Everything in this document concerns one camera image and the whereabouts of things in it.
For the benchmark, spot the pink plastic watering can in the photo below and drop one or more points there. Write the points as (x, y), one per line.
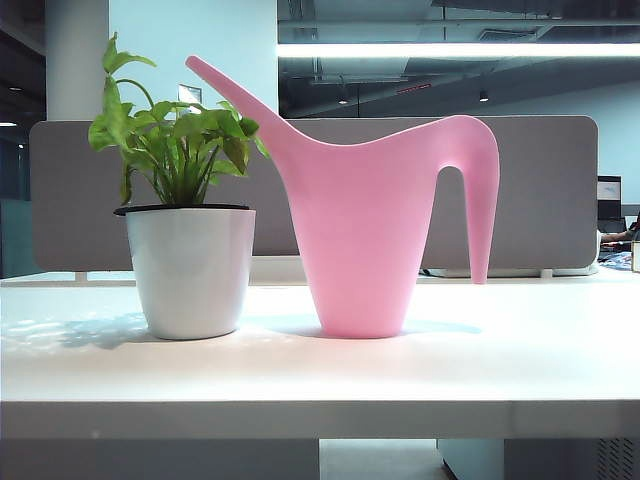
(360, 225)

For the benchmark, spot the white glossy plant pot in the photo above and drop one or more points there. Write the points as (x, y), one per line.
(190, 275)

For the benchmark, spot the green leafy plant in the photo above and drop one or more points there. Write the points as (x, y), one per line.
(175, 140)

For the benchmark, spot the black inner pot rim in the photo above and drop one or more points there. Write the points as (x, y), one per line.
(145, 208)

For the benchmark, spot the red ceiling sign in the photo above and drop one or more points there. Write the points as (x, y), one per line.
(415, 88)

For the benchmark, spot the paper sign on pillar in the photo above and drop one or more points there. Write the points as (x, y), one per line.
(190, 92)

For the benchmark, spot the grey desk divider panel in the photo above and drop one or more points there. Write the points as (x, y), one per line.
(65, 200)

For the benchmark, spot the black computer monitor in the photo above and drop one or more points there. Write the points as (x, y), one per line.
(609, 192)

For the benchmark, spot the blue patterned cloth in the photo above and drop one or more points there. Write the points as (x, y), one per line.
(615, 260)

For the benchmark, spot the seated background person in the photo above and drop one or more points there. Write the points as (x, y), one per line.
(620, 235)

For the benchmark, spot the beige box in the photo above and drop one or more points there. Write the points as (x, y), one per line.
(636, 255)

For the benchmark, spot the grey vented cabinet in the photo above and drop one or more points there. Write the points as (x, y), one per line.
(550, 460)

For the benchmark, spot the white divider base bracket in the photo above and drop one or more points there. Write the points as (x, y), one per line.
(525, 272)

